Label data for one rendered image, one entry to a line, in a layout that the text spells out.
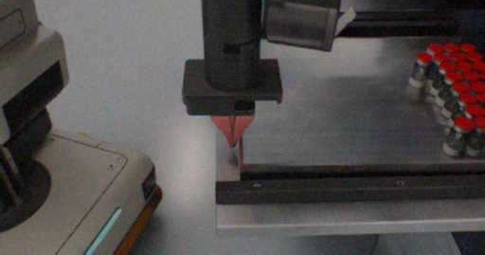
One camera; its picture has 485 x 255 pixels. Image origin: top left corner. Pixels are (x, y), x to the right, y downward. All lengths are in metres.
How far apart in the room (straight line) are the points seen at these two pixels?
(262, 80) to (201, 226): 1.13
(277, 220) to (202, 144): 1.35
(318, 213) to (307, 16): 0.21
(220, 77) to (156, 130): 1.47
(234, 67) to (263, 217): 0.16
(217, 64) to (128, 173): 0.97
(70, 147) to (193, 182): 0.46
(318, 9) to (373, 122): 0.25
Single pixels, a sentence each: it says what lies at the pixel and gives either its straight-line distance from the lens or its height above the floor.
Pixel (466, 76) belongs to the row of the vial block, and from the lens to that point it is 0.65.
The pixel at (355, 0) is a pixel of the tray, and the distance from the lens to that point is 0.90.
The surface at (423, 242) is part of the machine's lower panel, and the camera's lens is 1.00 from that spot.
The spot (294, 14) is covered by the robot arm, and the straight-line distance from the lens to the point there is 0.39.
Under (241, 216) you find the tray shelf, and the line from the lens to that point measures 0.49.
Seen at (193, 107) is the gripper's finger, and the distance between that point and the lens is 0.46.
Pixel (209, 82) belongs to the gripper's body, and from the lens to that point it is 0.46.
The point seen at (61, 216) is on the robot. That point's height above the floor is 0.28.
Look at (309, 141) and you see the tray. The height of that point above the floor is 0.88.
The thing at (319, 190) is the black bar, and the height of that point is 0.90.
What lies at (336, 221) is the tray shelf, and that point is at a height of 0.88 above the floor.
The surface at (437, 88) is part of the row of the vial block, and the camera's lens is 0.67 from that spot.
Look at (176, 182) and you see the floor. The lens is 1.69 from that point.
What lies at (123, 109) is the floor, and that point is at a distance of 2.04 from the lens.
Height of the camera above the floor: 1.27
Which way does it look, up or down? 41 degrees down
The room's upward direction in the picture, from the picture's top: straight up
